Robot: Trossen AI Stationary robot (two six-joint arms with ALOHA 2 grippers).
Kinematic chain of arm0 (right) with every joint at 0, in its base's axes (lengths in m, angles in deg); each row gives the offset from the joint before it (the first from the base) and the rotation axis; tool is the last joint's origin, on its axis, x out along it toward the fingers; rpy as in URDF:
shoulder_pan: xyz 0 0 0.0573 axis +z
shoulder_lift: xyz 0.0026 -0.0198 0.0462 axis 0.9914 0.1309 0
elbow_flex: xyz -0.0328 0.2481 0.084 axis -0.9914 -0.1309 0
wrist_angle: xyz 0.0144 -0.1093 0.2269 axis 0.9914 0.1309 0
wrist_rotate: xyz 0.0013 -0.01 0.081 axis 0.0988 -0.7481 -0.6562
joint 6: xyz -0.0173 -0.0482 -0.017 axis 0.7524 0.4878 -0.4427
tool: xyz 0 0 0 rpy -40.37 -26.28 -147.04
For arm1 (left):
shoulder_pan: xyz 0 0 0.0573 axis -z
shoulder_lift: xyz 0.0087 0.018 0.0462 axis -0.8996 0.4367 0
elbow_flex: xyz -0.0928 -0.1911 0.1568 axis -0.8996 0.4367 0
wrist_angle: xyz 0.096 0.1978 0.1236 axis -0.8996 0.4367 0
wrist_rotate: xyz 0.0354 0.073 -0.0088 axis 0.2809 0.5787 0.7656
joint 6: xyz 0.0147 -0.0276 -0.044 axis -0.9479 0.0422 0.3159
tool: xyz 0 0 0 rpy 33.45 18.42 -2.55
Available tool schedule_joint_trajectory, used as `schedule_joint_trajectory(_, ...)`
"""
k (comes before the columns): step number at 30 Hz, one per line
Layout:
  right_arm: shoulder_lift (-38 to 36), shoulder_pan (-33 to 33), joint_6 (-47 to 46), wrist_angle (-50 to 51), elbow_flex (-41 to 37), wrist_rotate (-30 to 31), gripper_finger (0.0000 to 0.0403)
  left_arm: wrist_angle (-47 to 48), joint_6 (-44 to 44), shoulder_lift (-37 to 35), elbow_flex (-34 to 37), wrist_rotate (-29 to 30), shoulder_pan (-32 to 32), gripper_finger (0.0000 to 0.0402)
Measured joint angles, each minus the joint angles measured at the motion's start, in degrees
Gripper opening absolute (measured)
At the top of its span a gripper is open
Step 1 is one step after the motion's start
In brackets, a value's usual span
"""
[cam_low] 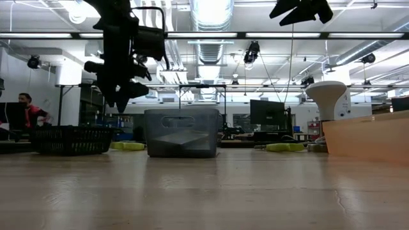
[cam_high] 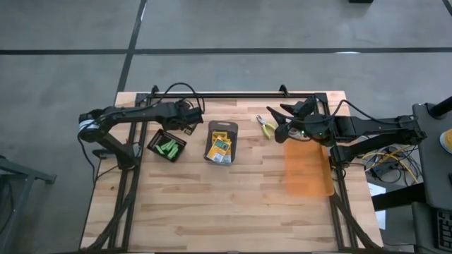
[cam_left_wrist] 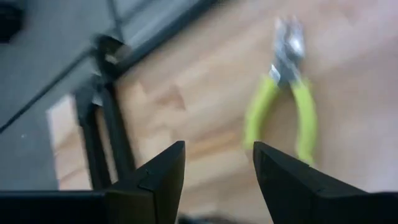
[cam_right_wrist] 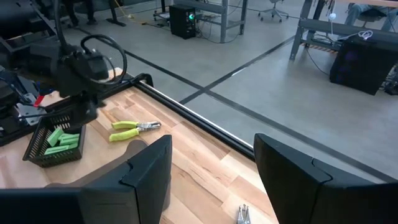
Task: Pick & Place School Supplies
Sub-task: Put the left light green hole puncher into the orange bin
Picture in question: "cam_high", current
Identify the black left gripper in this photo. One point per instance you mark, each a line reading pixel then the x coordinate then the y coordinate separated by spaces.
pixel 180 116

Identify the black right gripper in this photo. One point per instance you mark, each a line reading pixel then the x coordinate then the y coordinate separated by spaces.
pixel 310 125

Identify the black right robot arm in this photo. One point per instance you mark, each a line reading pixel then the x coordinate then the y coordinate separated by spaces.
pixel 374 128

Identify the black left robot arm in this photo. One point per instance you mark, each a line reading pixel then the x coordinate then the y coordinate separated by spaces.
pixel 120 114

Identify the black plastic mesh basket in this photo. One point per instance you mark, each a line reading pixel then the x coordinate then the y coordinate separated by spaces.
pixel 153 143

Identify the orange translucent plastic tray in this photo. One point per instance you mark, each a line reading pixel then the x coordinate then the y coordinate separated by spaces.
pixel 310 169

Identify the black power strip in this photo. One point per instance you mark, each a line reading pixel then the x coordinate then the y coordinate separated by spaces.
pixel 385 170

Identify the white paper sheet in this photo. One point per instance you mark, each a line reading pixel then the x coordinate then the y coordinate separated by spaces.
pixel 380 219
pixel 376 190

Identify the black floor object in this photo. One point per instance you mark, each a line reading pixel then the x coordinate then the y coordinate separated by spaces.
pixel 360 1

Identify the black metal beam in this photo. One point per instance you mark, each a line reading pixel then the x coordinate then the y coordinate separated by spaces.
pixel 399 197

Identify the grey metal side table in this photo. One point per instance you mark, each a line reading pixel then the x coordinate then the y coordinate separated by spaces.
pixel 429 158

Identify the yellow tape roll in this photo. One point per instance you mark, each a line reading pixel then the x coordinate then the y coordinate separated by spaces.
pixel 447 141

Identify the grey metal stand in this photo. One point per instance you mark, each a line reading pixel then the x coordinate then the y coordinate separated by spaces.
pixel 24 171

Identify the dark grey desk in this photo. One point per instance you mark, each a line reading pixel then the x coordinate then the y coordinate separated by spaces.
pixel 423 229

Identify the black computer keyboard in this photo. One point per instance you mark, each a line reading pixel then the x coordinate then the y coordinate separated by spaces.
pixel 445 229

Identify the black aluminium table frame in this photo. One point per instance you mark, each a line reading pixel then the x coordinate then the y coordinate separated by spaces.
pixel 229 95

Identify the black round post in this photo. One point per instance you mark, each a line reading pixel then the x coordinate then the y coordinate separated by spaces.
pixel 439 107

